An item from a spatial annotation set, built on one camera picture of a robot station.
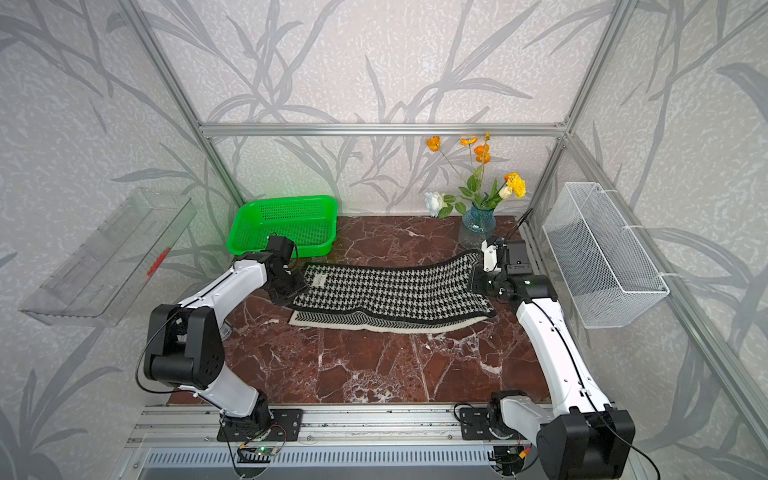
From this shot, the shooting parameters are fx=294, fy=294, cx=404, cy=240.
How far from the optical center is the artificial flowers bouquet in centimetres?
90

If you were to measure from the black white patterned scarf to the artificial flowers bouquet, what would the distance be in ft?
0.53

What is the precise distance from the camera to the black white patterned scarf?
0.86 metres
